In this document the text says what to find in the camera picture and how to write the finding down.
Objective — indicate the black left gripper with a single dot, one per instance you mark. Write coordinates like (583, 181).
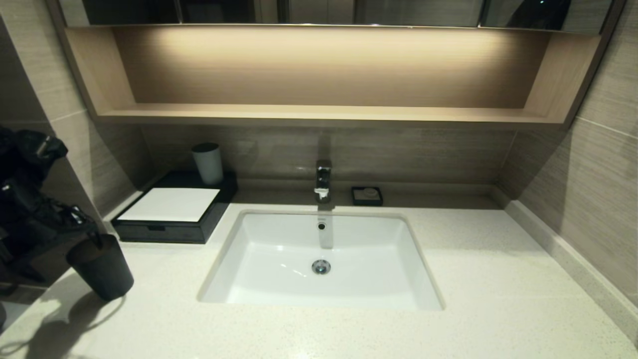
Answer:
(45, 229)

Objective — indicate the dark metal tumbler cup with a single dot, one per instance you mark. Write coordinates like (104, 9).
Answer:
(104, 271)

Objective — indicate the black box drawer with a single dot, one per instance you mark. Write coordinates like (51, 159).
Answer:
(164, 232)

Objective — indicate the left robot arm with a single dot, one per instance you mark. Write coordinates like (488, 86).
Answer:
(10, 224)

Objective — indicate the black storage box housing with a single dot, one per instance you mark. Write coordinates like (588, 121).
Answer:
(227, 192)

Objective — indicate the grey white cup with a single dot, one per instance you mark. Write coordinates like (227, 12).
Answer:
(208, 164)

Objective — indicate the chrome sink drain plug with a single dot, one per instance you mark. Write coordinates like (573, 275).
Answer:
(321, 267)

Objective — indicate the chrome faucet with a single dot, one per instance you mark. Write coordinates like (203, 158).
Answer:
(323, 179)

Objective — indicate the black soap dish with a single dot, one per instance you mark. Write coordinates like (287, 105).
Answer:
(356, 199)

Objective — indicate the white ceramic sink basin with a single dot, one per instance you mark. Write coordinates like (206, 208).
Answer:
(374, 259)

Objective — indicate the beige soap bar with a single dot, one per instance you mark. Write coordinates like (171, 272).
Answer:
(369, 192)

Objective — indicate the mirror cabinet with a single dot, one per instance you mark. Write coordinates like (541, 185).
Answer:
(398, 12)

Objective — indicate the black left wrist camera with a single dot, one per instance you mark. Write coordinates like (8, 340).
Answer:
(37, 149)

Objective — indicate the wooden wall shelf niche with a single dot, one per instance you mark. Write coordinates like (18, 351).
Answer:
(319, 70)

